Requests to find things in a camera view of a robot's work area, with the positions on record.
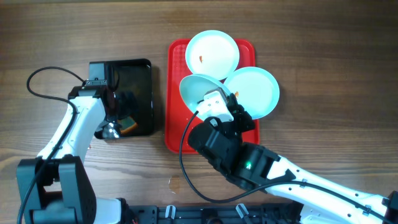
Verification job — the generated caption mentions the red plastic tray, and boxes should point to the red plastic tray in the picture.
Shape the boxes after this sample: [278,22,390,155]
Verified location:
[165,39,260,154]

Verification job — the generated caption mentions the right black cable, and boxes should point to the right black cable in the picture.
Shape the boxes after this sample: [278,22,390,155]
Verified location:
[178,110,389,223]

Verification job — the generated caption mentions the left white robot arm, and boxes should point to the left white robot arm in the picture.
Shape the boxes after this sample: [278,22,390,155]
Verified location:
[16,62,138,223]

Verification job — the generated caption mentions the green and orange sponge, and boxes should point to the green and orange sponge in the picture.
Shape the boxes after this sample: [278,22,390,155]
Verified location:
[118,116,138,135]

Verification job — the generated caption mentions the black rectangular water tray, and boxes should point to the black rectangular water tray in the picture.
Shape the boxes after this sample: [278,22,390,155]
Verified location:
[89,58,154,140]

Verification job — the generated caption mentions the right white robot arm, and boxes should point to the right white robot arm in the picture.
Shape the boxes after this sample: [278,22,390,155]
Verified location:
[182,90,397,223]

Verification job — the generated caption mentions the left black cable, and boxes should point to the left black cable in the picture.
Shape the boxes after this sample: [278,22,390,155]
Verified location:
[16,66,86,224]

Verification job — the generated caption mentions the light blue plate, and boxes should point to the light blue plate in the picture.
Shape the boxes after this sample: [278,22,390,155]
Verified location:
[179,74,231,113]
[224,67,280,119]
[185,30,240,80]

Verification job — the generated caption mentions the black cable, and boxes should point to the black cable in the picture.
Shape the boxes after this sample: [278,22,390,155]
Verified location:
[16,66,86,224]
[178,110,389,223]

